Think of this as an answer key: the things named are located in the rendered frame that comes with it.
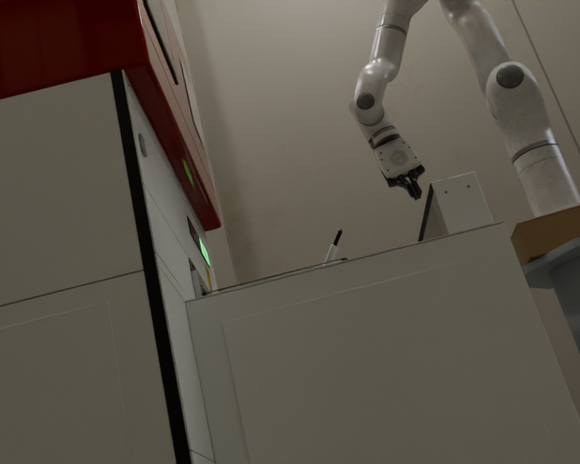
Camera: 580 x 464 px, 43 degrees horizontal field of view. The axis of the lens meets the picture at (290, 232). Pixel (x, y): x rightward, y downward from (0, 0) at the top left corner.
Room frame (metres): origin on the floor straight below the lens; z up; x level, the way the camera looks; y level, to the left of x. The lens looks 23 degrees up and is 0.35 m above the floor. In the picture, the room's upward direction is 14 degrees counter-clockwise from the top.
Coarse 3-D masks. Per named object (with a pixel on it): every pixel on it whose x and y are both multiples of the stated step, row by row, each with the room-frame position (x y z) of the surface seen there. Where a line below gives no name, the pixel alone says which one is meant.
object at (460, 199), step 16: (464, 176) 1.40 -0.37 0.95; (448, 192) 1.40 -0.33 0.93; (464, 192) 1.40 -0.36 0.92; (480, 192) 1.40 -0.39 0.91; (448, 208) 1.40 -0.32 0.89; (464, 208) 1.40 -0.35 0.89; (480, 208) 1.40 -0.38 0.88; (448, 224) 1.39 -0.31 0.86; (464, 224) 1.40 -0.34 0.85; (480, 224) 1.40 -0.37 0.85
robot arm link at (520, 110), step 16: (512, 64) 1.60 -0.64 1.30; (496, 80) 1.61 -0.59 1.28; (512, 80) 1.60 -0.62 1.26; (528, 80) 1.60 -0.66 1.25; (496, 96) 1.63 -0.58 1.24; (512, 96) 1.62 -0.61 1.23; (528, 96) 1.62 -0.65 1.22; (496, 112) 1.66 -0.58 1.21; (512, 112) 1.65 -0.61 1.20; (528, 112) 1.65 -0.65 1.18; (544, 112) 1.66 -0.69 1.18; (512, 128) 1.67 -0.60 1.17; (528, 128) 1.66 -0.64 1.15; (544, 128) 1.67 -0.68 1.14; (512, 144) 1.70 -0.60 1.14; (528, 144) 1.67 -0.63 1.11; (544, 144) 1.66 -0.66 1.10; (512, 160) 1.73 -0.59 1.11
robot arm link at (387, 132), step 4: (384, 128) 1.75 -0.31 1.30; (388, 128) 1.76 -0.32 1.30; (392, 128) 1.76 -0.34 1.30; (380, 132) 1.75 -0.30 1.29; (384, 132) 1.75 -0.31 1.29; (388, 132) 1.75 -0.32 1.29; (392, 132) 1.76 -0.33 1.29; (396, 132) 1.77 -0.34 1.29; (372, 136) 1.77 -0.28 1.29; (376, 136) 1.76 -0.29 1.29; (380, 136) 1.76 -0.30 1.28; (384, 136) 1.75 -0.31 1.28; (388, 136) 1.76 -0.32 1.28; (392, 136) 1.77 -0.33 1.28; (372, 140) 1.77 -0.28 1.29; (376, 140) 1.76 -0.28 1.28; (380, 140) 1.76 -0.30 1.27; (368, 144) 1.79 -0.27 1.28; (372, 144) 1.78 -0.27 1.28; (376, 144) 1.77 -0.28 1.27; (372, 148) 1.80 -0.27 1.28
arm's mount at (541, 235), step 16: (576, 208) 1.62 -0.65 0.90; (528, 224) 1.63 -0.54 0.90; (544, 224) 1.63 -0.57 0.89; (560, 224) 1.63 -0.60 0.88; (576, 224) 1.62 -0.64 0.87; (512, 240) 1.73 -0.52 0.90; (528, 240) 1.63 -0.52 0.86; (544, 240) 1.63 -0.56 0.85; (560, 240) 1.63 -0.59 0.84; (528, 256) 1.64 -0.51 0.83
